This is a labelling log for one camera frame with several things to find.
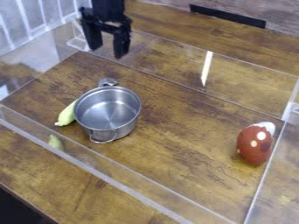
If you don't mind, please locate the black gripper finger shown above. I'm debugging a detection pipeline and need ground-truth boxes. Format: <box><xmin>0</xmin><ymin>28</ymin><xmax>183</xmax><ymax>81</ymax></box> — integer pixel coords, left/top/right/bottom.
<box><xmin>82</xmin><ymin>20</ymin><xmax>103</xmax><ymax>51</ymax></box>
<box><xmin>114</xmin><ymin>29</ymin><xmax>131</xmax><ymax>59</ymax></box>

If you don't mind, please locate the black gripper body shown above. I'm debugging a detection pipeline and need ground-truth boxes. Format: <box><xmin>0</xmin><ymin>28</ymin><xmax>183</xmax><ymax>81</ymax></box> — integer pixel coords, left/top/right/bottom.
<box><xmin>79</xmin><ymin>6</ymin><xmax>132</xmax><ymax>33</ymax></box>

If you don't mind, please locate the stainless steel pot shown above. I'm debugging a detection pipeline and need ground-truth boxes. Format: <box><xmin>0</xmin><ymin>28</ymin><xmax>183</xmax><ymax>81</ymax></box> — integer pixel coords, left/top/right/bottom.
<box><xmin>74</xmin><ymin>78</ymin><xmax>142</xmax><ymax>144</ymax></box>

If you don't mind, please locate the green handled metal spoon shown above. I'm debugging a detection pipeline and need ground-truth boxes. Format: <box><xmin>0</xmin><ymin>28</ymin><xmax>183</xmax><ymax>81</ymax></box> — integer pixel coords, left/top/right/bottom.
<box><xmin>55</xmin><ymin>101</ymin><xmax>76</xmax><ymax>127</ymax></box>

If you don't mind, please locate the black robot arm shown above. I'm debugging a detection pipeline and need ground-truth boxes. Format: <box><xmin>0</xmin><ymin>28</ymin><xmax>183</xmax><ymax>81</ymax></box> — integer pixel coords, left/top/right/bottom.
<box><xmin>79</xmin><ymin>0</ymin><xmax>132</xmax><ymax>59</ymax></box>

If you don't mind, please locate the black bar on table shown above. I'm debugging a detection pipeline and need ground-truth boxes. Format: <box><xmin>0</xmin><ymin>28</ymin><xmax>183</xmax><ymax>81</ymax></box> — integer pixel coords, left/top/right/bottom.
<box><xmin>190</xmin><ymin>4</ymin><xmax>267</xmax><ymax>29</ymax></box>

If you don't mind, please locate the clear acrylic front barrier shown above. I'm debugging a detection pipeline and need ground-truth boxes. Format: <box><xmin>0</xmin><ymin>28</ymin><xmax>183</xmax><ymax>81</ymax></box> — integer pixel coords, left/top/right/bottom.
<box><xmin>0</xmin><ymin>104</ymin><xmax>236</xmax><ymax>224</ymax></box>

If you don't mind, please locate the clear acrylic barrier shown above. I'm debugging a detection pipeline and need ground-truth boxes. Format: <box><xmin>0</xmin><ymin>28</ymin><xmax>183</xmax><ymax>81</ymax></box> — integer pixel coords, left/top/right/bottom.
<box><xmin>244</xmin><ymin>80</ymin><xmax>299</xmax><ymax>224</ymax></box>
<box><xmin>0</xmin><ymin>104</ymin><xmax>236</xmax><ymax>224</ymax></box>

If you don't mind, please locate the red spotted mushroom toy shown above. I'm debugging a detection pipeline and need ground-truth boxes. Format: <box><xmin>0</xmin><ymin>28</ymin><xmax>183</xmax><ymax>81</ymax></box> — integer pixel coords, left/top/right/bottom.
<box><xmin>236</xmin><ymin>122</ymin><xmax>276</xmax><ymax>165</ymax></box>

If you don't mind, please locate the clear acrylic right barrier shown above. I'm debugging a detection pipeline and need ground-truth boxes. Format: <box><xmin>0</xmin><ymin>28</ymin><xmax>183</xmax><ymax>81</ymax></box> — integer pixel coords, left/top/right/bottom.
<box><xmin>244</xmin><ymin>80</ymin><xmax>299</xmax><ymax>224</ymax></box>

